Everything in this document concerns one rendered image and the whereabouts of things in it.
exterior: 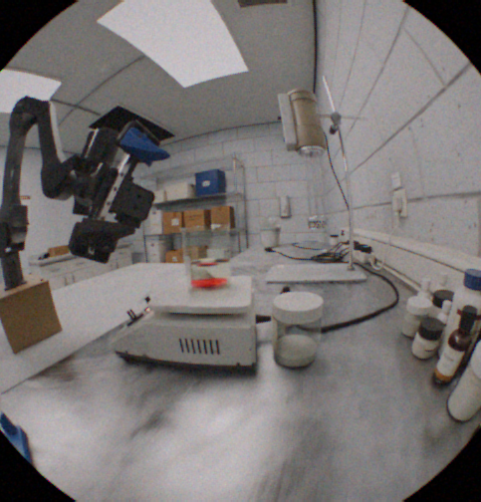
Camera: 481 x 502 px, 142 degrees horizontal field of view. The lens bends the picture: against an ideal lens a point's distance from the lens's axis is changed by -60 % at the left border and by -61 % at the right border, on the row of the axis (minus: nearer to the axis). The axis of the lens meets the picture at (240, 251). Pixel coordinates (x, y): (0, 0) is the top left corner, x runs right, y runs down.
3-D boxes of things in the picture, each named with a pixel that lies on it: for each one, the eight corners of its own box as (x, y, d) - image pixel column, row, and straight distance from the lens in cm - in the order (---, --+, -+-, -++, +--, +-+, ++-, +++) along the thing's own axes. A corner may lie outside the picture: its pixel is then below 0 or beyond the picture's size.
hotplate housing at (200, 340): (114, 357, 32) (97, 307, 29) (149, 320, 41) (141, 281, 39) (275, 372, 25) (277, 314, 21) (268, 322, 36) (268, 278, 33)
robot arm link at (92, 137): (41, 189, 37) (66, 122, 40) (59, 194, 44) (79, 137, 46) (95, 200, 33) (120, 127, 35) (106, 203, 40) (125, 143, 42)
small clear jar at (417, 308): (427, 336, 36) (437, 305, 34) (406, 341, 34) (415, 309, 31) (416, 324, 39) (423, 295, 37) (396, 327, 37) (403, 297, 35)
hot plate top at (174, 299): (145, 311, 25) (143, 304, 24) (179, 282, 35) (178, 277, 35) (251, 313, 21) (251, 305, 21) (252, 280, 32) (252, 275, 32)
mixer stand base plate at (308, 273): (263, 283, 57) (263, 280, 57) (272, 267, 76) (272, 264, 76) (367, 281, 60) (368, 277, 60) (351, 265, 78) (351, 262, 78)
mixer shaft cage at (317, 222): (308, 229, 60) (300, 146, 64) (306, 228, 67) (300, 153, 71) (330, 229, 61) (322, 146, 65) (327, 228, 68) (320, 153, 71)
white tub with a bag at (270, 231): (258, 248, 131) (256, 214, 130) (262, 245, 144) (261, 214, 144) (280, 247, 128) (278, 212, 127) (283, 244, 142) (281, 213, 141)
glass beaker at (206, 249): (230, 300, 24) (224, 224, 22) (178, 299, 26) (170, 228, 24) (238, 282, 30) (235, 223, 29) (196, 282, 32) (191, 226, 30)
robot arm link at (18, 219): (14, 100, 57) (34, 88, 53) (25, 111, 61) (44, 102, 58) (-3, 251, 46) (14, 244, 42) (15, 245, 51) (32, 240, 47)
